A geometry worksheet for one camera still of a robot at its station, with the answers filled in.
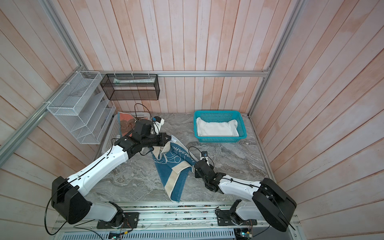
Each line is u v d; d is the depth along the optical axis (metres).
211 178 0.66
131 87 1.04
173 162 0.91
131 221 0.73
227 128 1.10
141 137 0.59
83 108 0.73
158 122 0.70
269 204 0.42
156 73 0.94
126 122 1.10
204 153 0.77
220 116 1.23
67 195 0.39
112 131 1.00
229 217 0.66
